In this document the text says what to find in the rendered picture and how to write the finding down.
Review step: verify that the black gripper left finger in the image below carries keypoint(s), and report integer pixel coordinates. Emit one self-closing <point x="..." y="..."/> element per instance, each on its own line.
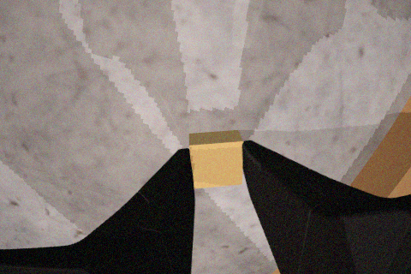
<point x="152" y="234"/>

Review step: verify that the tan block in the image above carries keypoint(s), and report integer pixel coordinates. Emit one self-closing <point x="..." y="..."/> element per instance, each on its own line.
<point x="216" y="158"/>

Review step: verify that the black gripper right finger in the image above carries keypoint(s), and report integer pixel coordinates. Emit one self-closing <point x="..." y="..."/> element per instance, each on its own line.
<point x="315" y="225"/>

